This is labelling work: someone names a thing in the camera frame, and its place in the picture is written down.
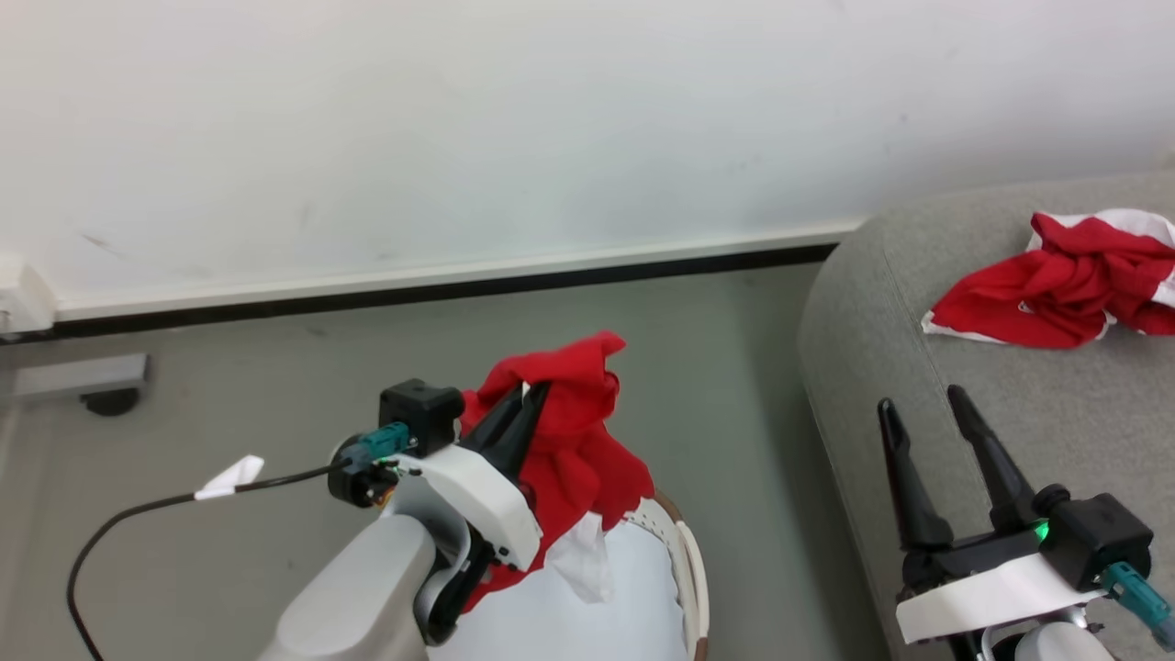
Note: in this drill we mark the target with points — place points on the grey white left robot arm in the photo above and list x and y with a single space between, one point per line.
358 597

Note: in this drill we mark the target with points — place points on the grey fabric sofa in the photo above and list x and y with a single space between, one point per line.
1010 413

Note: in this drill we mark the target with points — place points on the teal camera connector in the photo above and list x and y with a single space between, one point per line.
1138 601
386 441

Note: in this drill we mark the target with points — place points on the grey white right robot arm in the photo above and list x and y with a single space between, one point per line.
1060 644

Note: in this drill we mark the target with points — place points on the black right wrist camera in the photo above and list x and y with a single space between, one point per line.
1092 537

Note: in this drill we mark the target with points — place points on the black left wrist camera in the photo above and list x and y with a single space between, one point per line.
420 413

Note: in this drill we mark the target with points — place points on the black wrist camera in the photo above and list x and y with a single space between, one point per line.
1092 537
420 413

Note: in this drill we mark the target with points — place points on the teal left camera connector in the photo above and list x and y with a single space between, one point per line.
386 441

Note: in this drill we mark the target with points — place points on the teal right camera connector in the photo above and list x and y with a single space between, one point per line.
1138 601

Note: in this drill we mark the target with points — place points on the red white striped garment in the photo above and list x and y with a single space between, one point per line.
1056 285

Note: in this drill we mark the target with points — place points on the black frame foot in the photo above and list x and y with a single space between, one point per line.
110 402

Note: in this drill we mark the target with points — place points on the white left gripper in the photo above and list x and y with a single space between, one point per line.
477 496

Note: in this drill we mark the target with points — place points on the white black baseboard strip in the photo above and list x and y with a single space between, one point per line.
459 280

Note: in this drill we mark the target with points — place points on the white plastic laundry basket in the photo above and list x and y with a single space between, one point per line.
643 606

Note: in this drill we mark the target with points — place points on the grey aluminium frame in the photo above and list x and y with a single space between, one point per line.
73 376

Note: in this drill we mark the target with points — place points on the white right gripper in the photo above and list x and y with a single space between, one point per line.
982 597

